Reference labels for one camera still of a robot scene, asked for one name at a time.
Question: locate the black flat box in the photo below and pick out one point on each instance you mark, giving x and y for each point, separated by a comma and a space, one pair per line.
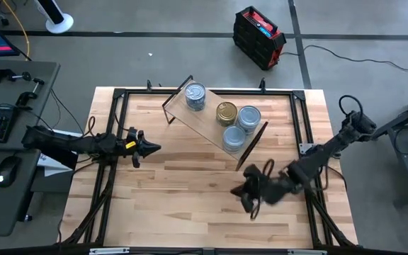
62, 161

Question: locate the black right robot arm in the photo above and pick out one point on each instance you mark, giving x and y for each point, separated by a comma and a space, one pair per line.
331, 147

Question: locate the white round-base stand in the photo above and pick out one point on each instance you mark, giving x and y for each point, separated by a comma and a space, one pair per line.
59, 23

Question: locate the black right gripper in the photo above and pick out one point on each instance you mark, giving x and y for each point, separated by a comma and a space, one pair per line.
278, 187

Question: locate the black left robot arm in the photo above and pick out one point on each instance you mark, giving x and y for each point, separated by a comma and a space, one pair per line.
66, 143

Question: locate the black table clamp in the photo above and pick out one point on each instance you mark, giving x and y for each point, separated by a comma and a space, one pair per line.
149, 85
262, 84

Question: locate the red black tool case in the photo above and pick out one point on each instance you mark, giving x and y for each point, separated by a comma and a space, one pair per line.
257, 39

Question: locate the wooden shelf black frame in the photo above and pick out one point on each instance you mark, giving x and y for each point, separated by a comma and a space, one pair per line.
209, 122

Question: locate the silver metal bracket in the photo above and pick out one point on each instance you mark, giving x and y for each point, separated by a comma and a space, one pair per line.
109, 250
306, 252

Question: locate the white mount plate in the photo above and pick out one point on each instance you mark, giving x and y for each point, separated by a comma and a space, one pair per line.
306, 147

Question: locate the white paper sheet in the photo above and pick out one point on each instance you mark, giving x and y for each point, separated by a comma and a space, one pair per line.
53, 168

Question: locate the black computer mouse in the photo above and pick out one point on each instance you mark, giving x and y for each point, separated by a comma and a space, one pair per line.
7, 170

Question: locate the black metal table frame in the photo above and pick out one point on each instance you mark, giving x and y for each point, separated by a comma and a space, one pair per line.
239, 92

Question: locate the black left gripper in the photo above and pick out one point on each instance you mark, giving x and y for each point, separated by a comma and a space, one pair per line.
124, 148

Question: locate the black desk clamp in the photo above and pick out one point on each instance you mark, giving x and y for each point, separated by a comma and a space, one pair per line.
9, 75
30, 93

